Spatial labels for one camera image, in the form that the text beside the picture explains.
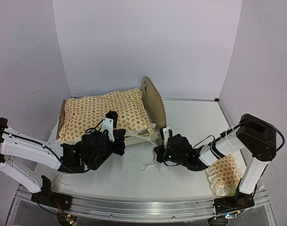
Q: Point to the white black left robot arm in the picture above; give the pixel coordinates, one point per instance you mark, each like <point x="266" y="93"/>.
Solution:
<point x="13" y="145"/>

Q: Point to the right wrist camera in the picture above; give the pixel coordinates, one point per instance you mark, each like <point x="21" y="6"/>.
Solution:
<point x="165" y="133"/>

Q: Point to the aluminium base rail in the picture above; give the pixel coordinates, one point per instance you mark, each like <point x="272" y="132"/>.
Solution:
<point x="171" y="211"/>

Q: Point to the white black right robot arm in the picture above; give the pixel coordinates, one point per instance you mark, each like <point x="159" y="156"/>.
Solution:
<point x="260" y="138"/>

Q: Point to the wooden pet bed frame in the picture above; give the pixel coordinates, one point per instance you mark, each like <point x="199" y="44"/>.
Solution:
<point x="154" y="106"/>

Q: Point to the small duck print pillow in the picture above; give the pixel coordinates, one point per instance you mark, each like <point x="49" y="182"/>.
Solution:
<point x="224" y="176"/>

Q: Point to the duck print ruffled cushion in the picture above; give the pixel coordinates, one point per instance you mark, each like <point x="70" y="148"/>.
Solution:
<point x="86" y="112"/>

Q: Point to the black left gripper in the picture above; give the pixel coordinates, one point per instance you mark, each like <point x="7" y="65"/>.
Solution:
<point x="118" y="135"/>

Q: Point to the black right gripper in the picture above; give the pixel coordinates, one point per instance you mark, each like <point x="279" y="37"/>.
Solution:
<point x="160" y="151"/>

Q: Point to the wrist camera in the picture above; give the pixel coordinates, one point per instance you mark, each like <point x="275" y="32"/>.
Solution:
<point x="165" y="133"/>
<point x="108" y="125"/>

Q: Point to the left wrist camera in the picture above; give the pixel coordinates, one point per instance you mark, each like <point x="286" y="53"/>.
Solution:
<point x="108" y="125"/>

